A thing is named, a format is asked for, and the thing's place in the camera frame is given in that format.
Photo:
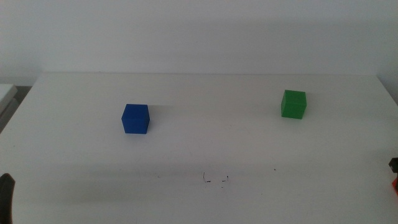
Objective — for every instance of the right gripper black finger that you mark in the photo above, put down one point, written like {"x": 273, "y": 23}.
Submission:
{"x": 394, "y": 165}

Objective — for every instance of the blue cube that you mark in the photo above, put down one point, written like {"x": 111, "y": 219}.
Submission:
{"x": 135, "y": 119}

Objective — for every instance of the green cube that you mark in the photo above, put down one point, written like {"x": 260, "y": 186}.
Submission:
{"x": 293, "y": 105}

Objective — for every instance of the red cube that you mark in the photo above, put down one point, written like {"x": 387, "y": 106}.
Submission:
{"x": 395, "y": 186}

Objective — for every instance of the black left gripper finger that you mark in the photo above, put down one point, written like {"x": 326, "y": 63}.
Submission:
{"x": 6, "y": 199}

